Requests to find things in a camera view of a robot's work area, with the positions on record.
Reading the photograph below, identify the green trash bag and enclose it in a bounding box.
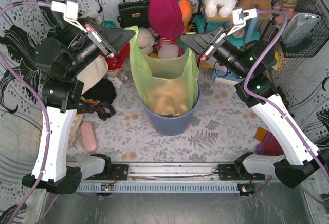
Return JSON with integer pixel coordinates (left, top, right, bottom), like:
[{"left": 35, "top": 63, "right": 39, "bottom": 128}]
[{"left": 129, "top": 35, "right": 199, "bottom": 108}]

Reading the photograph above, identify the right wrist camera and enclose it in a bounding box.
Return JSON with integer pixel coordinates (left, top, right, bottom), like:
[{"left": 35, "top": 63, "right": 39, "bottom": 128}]
[{"left": 227, "top": 7, "right": 257, "bottom": 38}]

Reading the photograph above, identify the pink plush doll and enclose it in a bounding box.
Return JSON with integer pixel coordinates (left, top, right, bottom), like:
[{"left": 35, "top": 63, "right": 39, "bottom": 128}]
[{"left": 158, "top": 37, "right": 183, "bottom": 59}]

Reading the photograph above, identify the crumpled brown paper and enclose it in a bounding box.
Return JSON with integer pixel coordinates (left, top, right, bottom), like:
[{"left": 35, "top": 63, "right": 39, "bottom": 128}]
[{"left": 145, "top": 83, "right": 193, "bottom": 117}]

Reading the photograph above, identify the orange checkered towel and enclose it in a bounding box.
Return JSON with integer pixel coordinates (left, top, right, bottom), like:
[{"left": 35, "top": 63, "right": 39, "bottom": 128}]
[{"left": 67, "top": 114, "right": 83, "bottom": 148}]

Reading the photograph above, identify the purple cable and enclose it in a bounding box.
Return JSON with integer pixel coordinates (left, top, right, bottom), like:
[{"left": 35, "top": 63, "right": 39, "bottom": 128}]
[
  {"left": 0, "top": 0, "right": 114, "bottom": 224},
  {"left": 243, "top": 9, "right": 329, "bottom": 207}
]

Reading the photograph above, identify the silver foil pouch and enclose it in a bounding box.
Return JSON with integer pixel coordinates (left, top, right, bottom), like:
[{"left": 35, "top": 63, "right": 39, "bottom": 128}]
[{"left": 281, "top": 13, "right": 321, "bottom": 44}]

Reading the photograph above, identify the blue handled mop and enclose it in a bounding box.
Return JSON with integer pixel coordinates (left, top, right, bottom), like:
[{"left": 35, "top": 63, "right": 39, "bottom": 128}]
[{"left": 212, "top": 18, "right": 258, "bottom": 83}]

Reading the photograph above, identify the blue trash bin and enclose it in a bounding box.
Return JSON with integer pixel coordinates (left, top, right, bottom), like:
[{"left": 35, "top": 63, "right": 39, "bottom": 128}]
[{"left": 140, "top": 83, "right": 201, "bottom": 136}]

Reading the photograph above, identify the cream canvas tote bag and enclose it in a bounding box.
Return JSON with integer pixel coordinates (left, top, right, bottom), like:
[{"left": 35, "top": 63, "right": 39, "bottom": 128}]
[{"left": 77, "top": 55, "right": 108, "bottom": 94}]

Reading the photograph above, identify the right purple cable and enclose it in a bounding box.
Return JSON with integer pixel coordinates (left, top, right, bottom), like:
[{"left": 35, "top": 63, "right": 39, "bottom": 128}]
[{"left": 243, "top": 9, "right": 329, "bottom": 207}]

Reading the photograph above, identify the magenta cloth bag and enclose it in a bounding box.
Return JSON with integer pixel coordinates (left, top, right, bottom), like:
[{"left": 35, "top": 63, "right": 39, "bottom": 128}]
[{"left": 148, "top": 0, "right": 184, "bottom": 39}]

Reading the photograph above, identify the teal cloth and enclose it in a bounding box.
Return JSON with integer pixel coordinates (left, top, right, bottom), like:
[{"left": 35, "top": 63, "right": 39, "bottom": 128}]
[{"left": 193, "top": 15, "right": 261, "bottom": 47}]

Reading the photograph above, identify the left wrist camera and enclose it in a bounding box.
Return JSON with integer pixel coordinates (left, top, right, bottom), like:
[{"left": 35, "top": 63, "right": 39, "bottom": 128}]
[{"left": 51, "top": 0, "right": 87, "bottom": 33}]

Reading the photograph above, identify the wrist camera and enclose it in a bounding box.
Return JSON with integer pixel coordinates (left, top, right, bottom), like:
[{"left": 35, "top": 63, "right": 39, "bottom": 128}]
[
  {"left": 51, "top": 0, "right": 87, "bottom": 33},
  {"left": 227, "top": 7, "right": 257, "bottom": 38}
]

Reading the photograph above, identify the wooden shelf rack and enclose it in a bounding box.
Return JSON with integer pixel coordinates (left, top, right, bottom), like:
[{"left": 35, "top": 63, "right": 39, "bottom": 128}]
[{"left": 197, "top": 0, "right": 275, "bottom": 70}]

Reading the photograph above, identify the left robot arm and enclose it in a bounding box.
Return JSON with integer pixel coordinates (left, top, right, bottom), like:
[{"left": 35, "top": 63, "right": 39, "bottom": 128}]
[{"left": 22, "top": 22, "right": 135, "bottom": 195}]

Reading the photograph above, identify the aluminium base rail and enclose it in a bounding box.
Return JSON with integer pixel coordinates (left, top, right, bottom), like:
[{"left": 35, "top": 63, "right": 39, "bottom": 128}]
[{"left": 38, "top": 161, "right": 312, "bottom": 194}]

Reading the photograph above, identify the black wire basket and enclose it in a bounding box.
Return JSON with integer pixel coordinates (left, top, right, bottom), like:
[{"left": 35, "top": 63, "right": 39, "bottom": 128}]
[{"left": 272, "top": 0, "right": 328, "bottom": 58}]

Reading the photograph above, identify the pink cylinder toy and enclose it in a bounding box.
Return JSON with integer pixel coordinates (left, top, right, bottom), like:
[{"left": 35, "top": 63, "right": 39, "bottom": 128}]
[{"left": 80, "top": 122, "right": 97, "bottom": 153}]

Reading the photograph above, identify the yellow plush duck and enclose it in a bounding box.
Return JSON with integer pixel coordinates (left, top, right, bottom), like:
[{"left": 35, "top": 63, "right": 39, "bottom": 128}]
[{"left": 272, "top": 51, "right": 280, "bottom": 70}]

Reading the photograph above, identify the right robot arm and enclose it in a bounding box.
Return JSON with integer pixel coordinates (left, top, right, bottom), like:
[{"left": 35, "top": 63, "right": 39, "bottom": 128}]
[{"left": 181, "top": 26, "right": 328, "bottom": 188}]

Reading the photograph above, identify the brown patterned strap bag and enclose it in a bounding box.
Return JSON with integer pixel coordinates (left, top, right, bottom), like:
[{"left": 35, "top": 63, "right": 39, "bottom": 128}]
[{"left": 77, "top": 100, "right": 116, "bottom": 121}]

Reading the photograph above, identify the orange plush toy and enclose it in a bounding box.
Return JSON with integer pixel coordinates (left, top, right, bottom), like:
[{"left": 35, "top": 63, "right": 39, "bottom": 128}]
[{"left": 178, "top": 0, "right": 193, "bottom": 33}]

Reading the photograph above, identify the black leather handbag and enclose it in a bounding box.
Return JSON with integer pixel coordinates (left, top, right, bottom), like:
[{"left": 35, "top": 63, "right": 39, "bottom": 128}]
[{"left": 117, "top": 0, "right": 151, "bottom": 28}]

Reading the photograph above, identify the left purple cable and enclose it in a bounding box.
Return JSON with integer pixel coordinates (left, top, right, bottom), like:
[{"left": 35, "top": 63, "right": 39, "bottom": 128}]
[{"left": 0, "top": 0, "right": 114, "bottom": 224}]

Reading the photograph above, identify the cream plush sheep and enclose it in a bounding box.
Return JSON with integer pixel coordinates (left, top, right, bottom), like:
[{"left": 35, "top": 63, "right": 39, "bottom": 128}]
[{"left": 137, "top": 27, "right": 155, "bottom": 55}]

